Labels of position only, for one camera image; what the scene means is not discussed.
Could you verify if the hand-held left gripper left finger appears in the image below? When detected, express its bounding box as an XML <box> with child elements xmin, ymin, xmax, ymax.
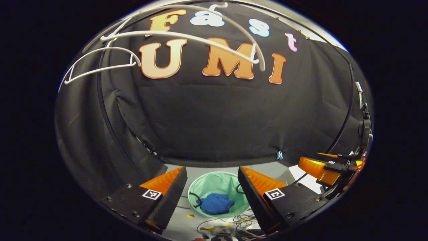
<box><xmin>100</xmin><ymin>166</ymin><xmax>188</xmax><ymax>235</ymax></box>

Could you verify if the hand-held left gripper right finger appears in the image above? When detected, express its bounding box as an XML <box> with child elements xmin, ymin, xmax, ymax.
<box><xmin>238</xmin><ymin>166</ymin><xmax>330</xmax><ymax>235</ymax></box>

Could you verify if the blue corduroy shirt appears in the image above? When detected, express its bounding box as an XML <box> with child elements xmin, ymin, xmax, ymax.
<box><xmin>200</xmin><ymin>193</ymin><xmax>235</xmax><ymax>215</ymax></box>

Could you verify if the green laundry hamper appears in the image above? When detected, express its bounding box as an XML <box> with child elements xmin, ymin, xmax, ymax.
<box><xmin>187</xmin><ymin>171</ymin><xmax>251</xmax><ymax>219</ymax></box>

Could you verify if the white clothes hanger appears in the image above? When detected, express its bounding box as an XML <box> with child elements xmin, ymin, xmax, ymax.
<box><xmin>59</xmin><ymin>46</ymin><xmax>142</xmax><ymax>92</ymax></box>
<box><xmin>100</xmin><ymin>2</ymin><xmax>266</xmax><ymax>72</ymax></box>

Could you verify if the white rectangular device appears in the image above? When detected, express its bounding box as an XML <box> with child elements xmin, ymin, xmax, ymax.
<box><xmin>355</xmin><ymin>81</ymin><xmax>364</xmax><ymax>109</ymax></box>

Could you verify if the black backdrop cloth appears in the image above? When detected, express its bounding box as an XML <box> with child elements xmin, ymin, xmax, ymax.
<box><xmin>55</xmin><ymin>2</ymin><xmax>371</xmax><ymax>188</ymax></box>

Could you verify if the tangle of floor cables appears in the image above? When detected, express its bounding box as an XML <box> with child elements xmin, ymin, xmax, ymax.
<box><xmin>197</xmin><ymin>210</ymin><xmax>268</xmax><ymax>241</ymax></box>

